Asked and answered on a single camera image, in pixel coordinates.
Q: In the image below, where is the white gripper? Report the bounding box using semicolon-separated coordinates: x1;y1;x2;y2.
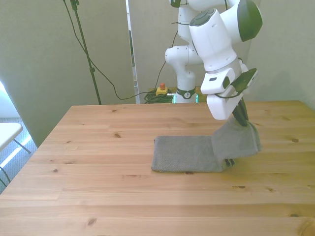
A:
206;86;249;127

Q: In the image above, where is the grey textured towel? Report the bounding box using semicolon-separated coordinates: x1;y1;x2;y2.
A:
151;119;263;174

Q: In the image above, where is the yellow emergency stop button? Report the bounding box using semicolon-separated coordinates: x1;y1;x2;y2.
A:
155;83;169;96

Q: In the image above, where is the white partition panel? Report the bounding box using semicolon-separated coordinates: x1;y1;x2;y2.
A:
125;0;141;104

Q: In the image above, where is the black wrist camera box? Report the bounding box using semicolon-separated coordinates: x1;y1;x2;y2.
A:
230;68;259;93

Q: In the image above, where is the coiled dark cable bundle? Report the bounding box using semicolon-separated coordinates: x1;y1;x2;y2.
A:
143;90;177;104

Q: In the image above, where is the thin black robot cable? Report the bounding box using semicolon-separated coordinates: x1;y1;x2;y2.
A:
156;21;189;92

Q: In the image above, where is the long black hanging cable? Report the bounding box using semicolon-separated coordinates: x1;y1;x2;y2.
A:
62;0;148;101

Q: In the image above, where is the black camera tripod stand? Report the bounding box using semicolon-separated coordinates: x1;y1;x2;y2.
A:
69;0;102;105

